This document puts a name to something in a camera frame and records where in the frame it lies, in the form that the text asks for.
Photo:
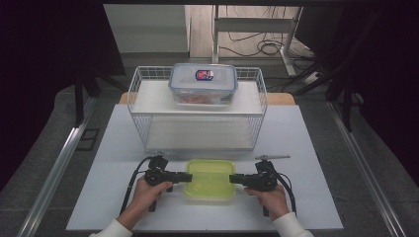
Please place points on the person's left hand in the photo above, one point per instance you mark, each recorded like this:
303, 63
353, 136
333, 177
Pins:
143, 197

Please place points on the aluminium rail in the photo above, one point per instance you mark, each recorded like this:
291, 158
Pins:
56, 171
365, 171

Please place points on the black metal stand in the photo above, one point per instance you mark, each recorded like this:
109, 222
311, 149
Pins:
79, 102
346, 112

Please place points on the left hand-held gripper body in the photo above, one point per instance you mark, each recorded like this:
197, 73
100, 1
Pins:
156, 176

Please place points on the white cabinet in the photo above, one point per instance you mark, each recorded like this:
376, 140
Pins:
148, 29

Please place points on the yellow-green plastic container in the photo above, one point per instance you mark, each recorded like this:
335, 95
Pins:
210, 184

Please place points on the dark curtain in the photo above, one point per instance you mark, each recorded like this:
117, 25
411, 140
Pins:
39, 65
388, 82

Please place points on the clear plastic food container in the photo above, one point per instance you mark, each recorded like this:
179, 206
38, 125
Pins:
187, 79

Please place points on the person's right hand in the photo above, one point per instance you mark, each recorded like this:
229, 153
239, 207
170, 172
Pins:
271, 200

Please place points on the white power strip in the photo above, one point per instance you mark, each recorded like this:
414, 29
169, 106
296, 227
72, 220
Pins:
311, 77

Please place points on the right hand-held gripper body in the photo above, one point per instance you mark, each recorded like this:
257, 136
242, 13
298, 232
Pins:
263, 181

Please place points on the white metal desk frame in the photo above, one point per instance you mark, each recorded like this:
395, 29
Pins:
253, 24

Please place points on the wooden board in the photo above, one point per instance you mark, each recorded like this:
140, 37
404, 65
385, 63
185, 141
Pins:
280, 98

